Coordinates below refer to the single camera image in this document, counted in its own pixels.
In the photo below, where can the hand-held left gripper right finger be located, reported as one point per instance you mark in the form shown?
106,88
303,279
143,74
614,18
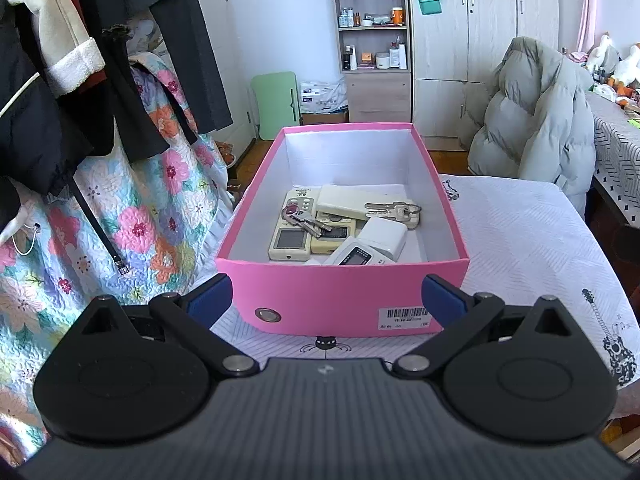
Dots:
440,300

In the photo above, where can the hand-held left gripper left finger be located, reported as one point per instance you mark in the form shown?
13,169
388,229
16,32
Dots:
212,296

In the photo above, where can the white square charger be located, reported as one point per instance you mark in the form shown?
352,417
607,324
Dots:
382,237

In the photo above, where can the pink cardboard box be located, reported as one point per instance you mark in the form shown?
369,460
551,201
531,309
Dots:
350,300

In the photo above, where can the cream remote with pink button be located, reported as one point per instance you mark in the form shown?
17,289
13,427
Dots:
287,242

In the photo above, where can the white remote with display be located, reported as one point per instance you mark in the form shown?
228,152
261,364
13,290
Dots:
352,256

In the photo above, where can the bunch of keys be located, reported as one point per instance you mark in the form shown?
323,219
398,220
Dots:
307,222

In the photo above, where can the cream remote with grey buttons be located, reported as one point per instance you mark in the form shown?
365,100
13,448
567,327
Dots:
332,233

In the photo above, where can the white power bank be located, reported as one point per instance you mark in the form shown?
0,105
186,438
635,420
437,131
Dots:
345,200

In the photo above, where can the white bed skirt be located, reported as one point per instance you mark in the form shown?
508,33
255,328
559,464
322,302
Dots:
220,220

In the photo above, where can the printed white tablecloth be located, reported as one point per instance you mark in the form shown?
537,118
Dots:
525,260

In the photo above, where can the floral quilt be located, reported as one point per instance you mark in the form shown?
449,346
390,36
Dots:
140,220

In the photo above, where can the black belt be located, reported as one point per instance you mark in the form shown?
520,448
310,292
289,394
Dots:
97,230

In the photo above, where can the orange printed bag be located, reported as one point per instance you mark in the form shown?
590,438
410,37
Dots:
225,155

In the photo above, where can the black cardigan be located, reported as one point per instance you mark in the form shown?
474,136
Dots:
135,120

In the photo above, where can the green folding table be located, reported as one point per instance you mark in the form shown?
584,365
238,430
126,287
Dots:
275,105

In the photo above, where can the grey puffer jacket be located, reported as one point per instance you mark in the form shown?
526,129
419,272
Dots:
535,120

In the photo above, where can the brown cardboard box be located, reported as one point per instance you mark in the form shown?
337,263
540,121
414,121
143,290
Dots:
325,118

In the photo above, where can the wooden shelf unit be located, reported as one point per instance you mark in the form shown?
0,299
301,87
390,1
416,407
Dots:
377,95

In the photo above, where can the white tissue pack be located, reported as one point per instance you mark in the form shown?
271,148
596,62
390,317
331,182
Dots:
322,96

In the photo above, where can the patterned desk cloth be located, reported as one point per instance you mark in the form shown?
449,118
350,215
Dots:
617,150

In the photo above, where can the light wooden wardrobe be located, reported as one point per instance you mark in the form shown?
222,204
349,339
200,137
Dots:
475,60

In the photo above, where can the white cream jar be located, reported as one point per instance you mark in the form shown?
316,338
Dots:
382,61

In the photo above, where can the white door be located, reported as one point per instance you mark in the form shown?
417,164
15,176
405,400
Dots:
225,50

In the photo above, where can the red garment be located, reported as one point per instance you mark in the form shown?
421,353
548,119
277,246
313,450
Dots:
92,80

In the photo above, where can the black cosmetic bottle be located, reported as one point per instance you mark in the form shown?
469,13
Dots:
347,58

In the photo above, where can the dark grey hanging garment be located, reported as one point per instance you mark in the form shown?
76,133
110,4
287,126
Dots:
190,35

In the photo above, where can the orange jar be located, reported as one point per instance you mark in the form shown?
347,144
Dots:
396,15

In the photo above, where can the white plush goose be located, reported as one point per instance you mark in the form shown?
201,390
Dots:
602,55
629,67

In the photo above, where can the teal fabric pouch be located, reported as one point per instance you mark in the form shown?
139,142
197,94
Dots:
430,2

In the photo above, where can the cream fleece-cuffed coat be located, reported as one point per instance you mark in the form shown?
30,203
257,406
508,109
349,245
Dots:
60,35

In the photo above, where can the pink curtain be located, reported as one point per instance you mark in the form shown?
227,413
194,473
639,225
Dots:
587,5

